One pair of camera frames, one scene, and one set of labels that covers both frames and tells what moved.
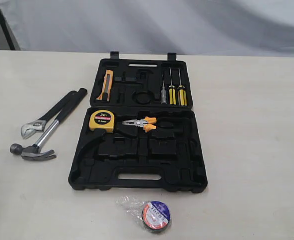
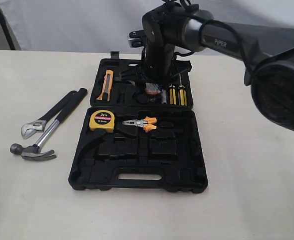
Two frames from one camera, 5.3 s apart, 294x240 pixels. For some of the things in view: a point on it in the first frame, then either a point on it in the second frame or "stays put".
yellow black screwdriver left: [171, 92] stays put
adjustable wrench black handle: [39, 125] stays put
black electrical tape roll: [152, 215] → [153, 92]
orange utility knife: [105, 93] stays put
